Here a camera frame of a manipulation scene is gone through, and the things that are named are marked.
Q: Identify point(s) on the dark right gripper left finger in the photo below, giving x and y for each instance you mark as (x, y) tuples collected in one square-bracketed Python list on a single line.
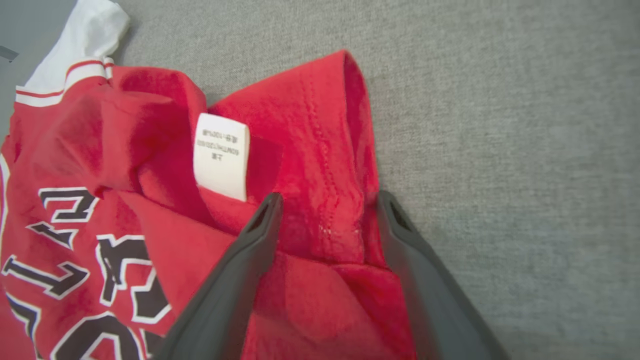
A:
[(225, 300)]

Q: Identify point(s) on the red white jersey shirt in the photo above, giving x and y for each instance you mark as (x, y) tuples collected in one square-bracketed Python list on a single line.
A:
[(310, 125)]

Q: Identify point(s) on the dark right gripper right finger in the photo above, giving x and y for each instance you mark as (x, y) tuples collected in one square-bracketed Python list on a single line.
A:
[(435, 310)]

